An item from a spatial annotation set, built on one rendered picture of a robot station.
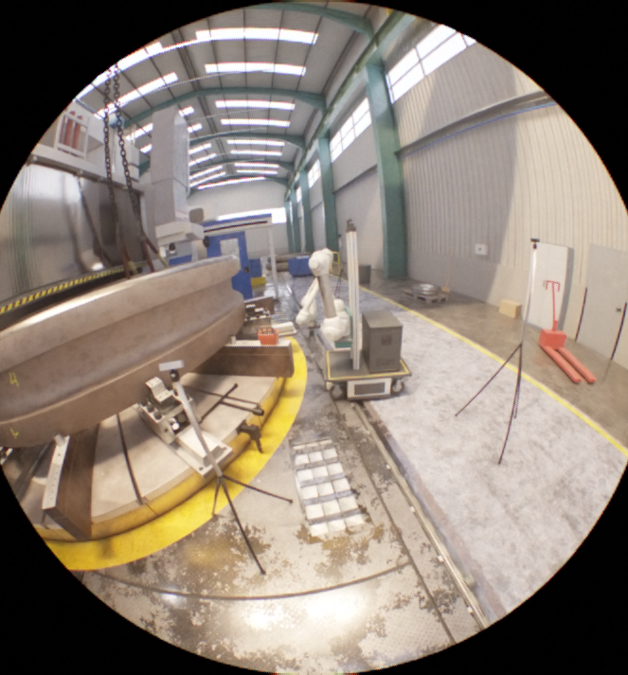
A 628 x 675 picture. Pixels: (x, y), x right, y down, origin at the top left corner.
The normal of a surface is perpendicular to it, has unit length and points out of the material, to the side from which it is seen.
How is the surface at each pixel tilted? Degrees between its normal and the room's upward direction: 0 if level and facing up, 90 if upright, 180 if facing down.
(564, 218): 90
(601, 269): 90
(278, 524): 0
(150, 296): 90
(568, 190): 90
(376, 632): 0
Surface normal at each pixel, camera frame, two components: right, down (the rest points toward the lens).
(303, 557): -0.07, -0.92
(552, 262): -0.98, 0.15
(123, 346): 0.83, 0.15
